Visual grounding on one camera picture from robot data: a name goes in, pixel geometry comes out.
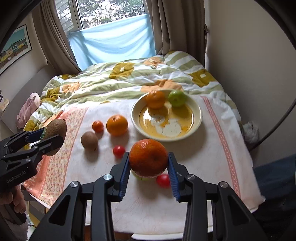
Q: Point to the large orange on cloth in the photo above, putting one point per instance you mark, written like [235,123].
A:
[117,125]

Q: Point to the crumpled white tissue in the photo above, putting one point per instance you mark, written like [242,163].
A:
[250,132]

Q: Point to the window with white frame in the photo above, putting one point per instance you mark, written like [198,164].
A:
[83,14]

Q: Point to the pink plush pillow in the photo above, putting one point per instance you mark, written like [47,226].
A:
[31,105]

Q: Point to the cherry tomato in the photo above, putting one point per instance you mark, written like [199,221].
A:
[118,151]
[163,181]

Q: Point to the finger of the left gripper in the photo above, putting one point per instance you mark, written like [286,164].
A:
[22,138]
[46,146]

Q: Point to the beige curtain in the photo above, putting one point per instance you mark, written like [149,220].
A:
[53,40]
[178,25]

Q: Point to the light blue window cloth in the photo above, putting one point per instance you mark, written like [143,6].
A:
[120,40]

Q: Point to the white pink floral cloth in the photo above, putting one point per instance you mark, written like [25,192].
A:
[215,152]

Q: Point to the green apple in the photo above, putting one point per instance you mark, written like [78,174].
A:
[177,98]
[142,178]

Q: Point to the green striped floral quilt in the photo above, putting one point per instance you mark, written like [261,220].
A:
[130,79]

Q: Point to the grey headboard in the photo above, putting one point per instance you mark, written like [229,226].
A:
[35,84]

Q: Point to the framed city picture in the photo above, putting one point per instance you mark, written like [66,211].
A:
[17,46]

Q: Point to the kiwi with green sticker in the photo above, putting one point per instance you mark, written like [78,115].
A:
[55,127]

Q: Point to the green apple in bowl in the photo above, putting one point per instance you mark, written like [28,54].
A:
[177,98]

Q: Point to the person's left hand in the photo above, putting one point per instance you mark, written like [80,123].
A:
[16,198]

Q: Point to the beige right curtain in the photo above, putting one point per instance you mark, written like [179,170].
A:
[178,25]

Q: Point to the plain brown kiwi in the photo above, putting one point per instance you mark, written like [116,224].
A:
[89,141]

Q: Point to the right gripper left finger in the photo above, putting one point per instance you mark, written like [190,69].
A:
[65,220]

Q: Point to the beige left curtain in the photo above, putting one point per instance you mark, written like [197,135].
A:
[53,40]

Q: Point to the small mandarin orange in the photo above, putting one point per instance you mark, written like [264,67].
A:
[148,158]

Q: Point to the orange in bowl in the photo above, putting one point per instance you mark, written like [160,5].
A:
[155,99]

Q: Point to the cream yellow ceramic bowl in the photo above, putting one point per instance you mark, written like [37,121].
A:
[167,124]

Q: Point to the small mandarin on cloth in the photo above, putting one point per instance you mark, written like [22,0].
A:
[97,126]

